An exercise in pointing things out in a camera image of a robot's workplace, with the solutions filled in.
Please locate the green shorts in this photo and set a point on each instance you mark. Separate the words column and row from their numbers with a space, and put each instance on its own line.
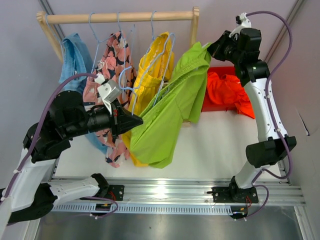
column 181, row 100

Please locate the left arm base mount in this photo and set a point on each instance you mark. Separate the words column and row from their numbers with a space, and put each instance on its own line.
column 114, row 192

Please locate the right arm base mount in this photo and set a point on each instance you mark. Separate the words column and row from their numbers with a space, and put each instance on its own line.
column 233, row 195

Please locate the wooden clothes rack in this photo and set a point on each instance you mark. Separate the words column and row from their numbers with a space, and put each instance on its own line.
column 126, row 17

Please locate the yellow shorts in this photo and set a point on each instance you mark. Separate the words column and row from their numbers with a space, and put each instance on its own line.
column 144, row 93

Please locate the blue hanger of pink shorts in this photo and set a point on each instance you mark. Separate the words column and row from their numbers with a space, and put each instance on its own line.
column 98, row 41

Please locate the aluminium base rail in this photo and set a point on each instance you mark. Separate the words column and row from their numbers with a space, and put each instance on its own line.
column 194, row 191

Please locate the light blue shorts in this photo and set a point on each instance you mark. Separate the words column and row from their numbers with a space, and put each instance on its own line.
column 77, row 59

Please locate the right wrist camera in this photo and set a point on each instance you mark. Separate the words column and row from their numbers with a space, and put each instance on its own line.
column 242, row 22

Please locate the blue hanger of yellow shorts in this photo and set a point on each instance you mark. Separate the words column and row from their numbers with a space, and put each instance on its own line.
column 154, row 60

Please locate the pink patterned shorts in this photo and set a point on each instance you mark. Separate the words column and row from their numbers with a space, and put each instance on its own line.
column 110, row 66

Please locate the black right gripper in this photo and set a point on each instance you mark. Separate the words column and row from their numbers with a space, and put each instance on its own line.
column 216, row 49

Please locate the slotted cable duct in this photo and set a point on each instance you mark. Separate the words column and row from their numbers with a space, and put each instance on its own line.
column 134, row 208

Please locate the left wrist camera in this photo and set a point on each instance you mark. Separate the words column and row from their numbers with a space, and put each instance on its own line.
column 108, row 91

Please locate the orange shorts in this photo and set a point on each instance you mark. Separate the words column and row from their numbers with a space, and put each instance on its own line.
column 228, row 91

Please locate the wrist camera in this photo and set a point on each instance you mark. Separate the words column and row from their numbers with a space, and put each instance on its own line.
column 108, row 91
column 242, row 22

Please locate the blue hanger of green shorts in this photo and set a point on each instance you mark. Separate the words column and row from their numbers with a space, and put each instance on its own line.
column 172, row 38

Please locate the red plastic tray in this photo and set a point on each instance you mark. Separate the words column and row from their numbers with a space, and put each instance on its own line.
column 207, row 106

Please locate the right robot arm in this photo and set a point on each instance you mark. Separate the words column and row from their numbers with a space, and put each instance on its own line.
column 242, row 49

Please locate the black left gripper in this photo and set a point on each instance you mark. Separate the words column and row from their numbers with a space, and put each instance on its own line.
column 121, row 120

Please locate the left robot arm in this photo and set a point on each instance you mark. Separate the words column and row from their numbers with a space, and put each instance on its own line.
column 29, row 197

